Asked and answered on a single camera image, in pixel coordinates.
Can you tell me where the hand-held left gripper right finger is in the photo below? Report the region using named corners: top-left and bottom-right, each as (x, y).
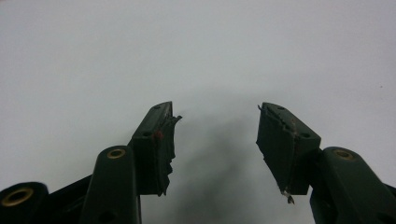
top-left (256, 102), bottom-right (322, 205)

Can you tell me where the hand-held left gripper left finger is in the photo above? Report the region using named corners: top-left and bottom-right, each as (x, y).
top-left (128, 101), bottom-right (183, 197)

